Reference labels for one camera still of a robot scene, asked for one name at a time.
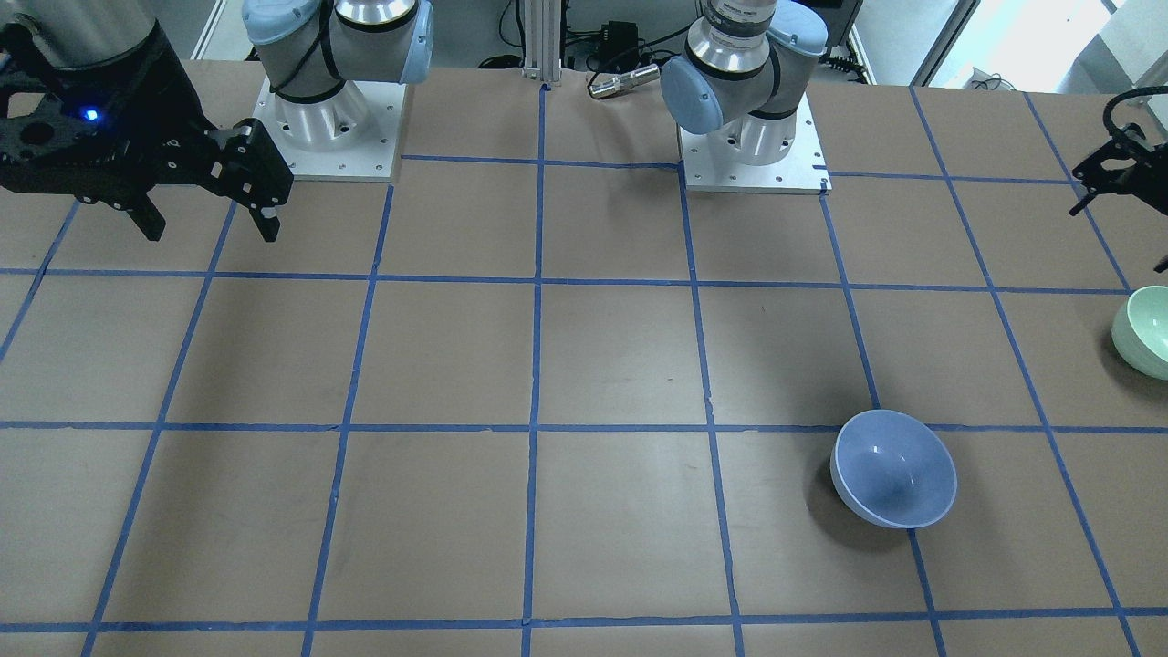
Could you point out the aluminium frame post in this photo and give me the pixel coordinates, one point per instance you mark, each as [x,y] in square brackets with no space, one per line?
[543,33]

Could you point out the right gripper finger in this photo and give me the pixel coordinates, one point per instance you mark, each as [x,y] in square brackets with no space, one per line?
[144,213]
[266,220]

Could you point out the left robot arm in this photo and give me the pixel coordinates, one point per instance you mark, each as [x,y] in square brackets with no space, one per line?
[946,188]

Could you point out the green ceramic bowl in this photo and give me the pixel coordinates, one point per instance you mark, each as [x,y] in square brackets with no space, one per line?
[1139,331]

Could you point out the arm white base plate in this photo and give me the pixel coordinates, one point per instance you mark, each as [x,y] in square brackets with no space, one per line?
[356,136]
[757,155]

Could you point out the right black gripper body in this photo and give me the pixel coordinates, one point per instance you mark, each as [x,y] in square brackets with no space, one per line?
[157,108]

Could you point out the silver cable connector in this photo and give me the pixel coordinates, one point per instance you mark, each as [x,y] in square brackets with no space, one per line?
[624,82]

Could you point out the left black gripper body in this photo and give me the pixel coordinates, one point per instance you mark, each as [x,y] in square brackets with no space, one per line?
[1115,167]

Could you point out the blue ceramic bowl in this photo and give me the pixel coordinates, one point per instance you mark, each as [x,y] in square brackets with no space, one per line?
[893,471]

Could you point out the black power brick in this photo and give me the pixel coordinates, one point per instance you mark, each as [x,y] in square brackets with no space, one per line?
[614,37]

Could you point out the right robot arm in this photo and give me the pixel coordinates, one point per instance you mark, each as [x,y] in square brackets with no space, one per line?
[309,49]

